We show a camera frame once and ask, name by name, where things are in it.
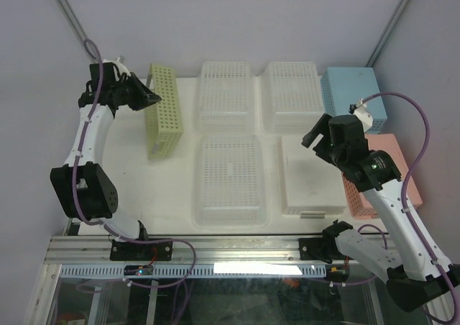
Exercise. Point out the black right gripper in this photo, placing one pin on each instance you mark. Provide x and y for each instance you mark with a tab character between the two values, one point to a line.
322	127

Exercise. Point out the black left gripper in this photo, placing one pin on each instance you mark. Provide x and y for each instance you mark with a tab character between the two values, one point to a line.
145	96

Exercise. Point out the yellow-green perforated basket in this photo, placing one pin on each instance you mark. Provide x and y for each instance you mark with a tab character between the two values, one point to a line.
163	121

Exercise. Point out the white perforated basket top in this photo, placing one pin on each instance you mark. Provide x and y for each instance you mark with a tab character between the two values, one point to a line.
291	97

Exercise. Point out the white perforated basket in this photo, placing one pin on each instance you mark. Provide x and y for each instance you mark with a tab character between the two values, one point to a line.
291	97
230	182

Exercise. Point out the pink basket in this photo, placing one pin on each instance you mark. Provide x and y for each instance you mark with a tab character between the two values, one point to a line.
359	207

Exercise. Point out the light blue perforated basket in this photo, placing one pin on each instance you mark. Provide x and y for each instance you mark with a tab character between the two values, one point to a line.
342	86

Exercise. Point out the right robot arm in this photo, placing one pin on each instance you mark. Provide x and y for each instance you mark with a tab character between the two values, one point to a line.
418	272

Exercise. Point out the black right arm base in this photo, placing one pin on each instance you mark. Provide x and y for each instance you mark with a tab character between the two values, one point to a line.
324	247

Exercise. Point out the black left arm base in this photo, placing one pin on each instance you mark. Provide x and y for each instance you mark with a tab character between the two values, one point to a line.
122	250

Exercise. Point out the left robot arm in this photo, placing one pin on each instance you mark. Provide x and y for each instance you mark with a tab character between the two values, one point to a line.
83	189

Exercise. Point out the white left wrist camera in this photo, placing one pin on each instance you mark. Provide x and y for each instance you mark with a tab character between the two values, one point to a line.
119	68

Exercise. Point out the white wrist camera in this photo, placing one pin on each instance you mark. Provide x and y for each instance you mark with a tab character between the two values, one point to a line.
359	109
119	68

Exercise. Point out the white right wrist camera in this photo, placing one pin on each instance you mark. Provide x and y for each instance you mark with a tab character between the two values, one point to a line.
359	109

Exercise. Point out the left aluminium frame post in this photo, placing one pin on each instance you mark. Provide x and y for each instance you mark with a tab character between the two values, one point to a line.
70	16

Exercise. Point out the aluminium frame post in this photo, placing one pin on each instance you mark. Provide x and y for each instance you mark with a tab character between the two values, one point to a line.
389	30
70	16

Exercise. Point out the aluminium mounting rail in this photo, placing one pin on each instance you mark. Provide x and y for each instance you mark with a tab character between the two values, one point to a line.
208	249

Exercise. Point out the right aluminium frame post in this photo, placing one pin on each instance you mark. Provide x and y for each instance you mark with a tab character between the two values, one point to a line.
389	30

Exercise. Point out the grey slotted cable duct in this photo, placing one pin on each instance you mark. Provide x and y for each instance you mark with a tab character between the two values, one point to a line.
176	271

